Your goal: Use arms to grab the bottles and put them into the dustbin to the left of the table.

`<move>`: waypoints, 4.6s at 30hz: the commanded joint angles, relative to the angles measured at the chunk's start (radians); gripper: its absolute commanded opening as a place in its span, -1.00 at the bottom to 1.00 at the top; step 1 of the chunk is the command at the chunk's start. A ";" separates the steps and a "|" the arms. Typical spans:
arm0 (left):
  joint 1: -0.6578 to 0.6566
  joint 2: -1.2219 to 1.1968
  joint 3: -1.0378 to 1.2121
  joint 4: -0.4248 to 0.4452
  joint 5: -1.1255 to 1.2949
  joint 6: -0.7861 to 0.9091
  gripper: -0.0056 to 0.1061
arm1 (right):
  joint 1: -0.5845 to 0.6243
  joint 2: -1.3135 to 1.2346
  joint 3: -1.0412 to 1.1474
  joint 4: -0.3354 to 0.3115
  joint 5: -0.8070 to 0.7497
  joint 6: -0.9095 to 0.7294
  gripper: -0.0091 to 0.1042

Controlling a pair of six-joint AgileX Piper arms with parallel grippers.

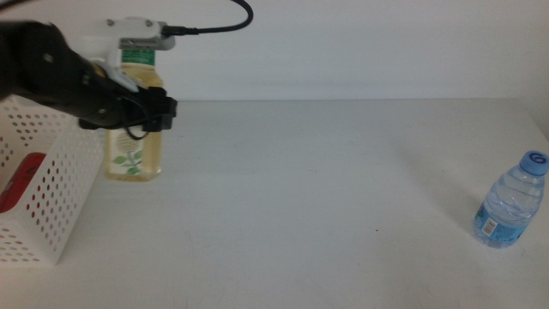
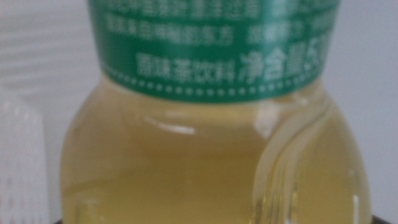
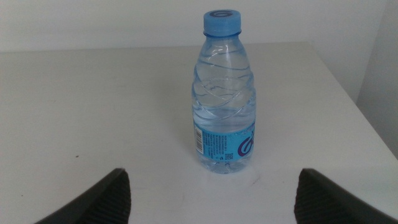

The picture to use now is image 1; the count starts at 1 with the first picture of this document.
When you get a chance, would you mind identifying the yellow tea bottle green label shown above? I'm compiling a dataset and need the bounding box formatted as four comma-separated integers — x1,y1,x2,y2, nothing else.
104,49,166,183

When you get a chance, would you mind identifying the red soda can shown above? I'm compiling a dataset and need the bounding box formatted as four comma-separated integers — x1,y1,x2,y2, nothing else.
0,151,65,215

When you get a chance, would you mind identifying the clear water bottle blue cap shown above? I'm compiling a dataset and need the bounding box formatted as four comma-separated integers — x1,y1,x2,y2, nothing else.
471,149,549,250

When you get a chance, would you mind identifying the white perforated plastic basket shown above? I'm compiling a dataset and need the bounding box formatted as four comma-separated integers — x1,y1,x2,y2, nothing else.
0,94,106,266

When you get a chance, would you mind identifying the thin black cable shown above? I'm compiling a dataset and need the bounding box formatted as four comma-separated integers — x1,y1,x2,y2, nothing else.
121,96,152,142

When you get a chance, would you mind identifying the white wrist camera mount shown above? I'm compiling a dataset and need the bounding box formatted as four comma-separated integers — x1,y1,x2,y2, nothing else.
80,16,177,94

